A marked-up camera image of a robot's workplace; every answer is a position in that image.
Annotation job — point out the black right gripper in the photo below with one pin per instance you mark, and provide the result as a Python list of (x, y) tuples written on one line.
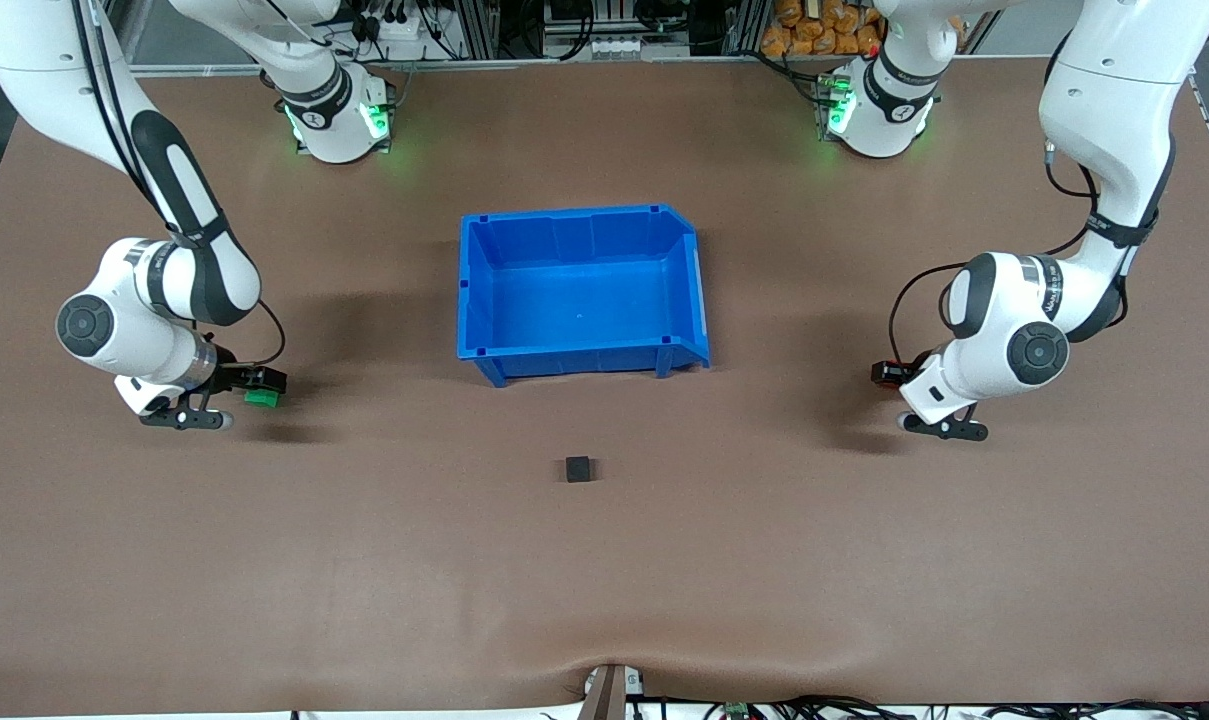
[(231, 378)]

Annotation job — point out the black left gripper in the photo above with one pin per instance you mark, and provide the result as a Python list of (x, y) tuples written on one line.
[(905, 371)]

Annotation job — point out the green cube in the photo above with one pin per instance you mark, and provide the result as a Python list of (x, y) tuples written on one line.
[(262, 399)]

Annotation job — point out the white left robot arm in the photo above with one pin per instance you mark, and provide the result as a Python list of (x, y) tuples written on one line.
[(1114, 80)]

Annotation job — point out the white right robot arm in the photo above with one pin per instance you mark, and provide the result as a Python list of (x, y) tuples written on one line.
[(34, 70)]

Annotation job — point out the black cube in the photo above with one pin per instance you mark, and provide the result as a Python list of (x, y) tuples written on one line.
[(579, 469)]

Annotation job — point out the blue plastic storage bin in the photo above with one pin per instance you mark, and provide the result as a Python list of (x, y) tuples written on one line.
[(584, 300)]

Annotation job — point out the orange snack packets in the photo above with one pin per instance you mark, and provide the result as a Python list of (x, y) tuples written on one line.
[(814, 30)]

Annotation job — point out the brown table mat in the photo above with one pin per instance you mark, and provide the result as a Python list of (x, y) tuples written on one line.
[(604, 580)]

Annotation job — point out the white power strip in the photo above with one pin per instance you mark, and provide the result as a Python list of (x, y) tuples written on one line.
[(399, 27)]

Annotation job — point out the aluminium upright profile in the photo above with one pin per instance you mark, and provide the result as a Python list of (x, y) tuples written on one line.
[(474, 25), (744, 25)]

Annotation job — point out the white terminal block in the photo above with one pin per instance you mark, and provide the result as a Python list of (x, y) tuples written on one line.
[(614, 47)]

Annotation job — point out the aluminium frame rail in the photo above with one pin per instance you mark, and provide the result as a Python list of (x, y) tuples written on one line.
[(614, 62)]

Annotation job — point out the aluminium camera post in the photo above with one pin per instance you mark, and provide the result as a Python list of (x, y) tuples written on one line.
[(612, 695)]

